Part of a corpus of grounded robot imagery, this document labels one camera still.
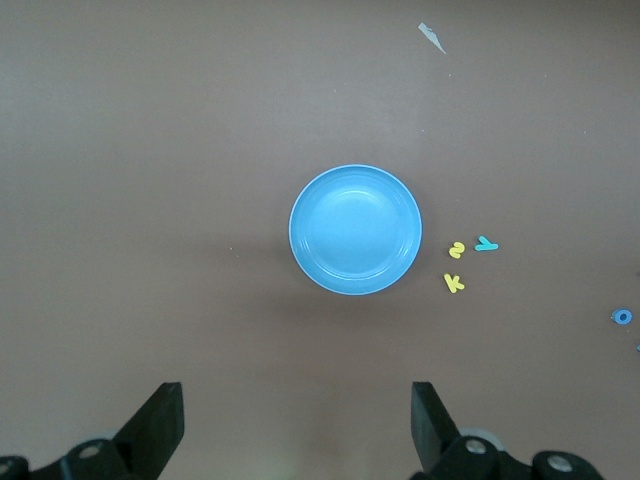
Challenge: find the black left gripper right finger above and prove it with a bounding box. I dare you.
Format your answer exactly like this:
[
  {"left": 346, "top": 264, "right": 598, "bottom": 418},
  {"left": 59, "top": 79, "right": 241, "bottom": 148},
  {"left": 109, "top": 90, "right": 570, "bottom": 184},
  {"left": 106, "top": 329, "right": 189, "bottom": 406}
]
[{"left": 412, "top": 382, "right": 601, "bottom": 480}]

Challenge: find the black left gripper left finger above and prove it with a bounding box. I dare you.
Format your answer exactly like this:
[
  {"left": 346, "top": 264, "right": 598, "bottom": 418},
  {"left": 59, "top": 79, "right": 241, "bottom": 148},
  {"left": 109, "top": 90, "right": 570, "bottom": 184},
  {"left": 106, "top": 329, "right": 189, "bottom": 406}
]
[{"left": 0, "top": 382, "right": 186, "bottom": 480}]

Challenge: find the blue plate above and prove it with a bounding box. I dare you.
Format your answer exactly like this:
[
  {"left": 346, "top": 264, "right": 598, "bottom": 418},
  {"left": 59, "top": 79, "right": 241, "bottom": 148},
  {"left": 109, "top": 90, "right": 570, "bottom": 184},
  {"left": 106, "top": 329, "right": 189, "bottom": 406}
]
[{"left": 288, "top": 163, "right": 424, "bottom": 296}]

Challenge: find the brown table cover sheet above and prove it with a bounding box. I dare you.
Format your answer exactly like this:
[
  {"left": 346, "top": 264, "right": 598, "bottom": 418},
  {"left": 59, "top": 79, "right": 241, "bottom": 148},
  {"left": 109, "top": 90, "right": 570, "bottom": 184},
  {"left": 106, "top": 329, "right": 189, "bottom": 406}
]
[{"left": 0, "top": 0, "right": 640, "bottom": 480}]

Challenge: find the white paper scrap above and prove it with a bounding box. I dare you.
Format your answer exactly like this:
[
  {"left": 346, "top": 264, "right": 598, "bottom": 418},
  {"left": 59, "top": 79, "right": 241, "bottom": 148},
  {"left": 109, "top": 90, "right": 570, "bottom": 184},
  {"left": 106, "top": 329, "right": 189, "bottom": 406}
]
[{"left": 417, "top": 22, "right": 448, "bottom": 55}]

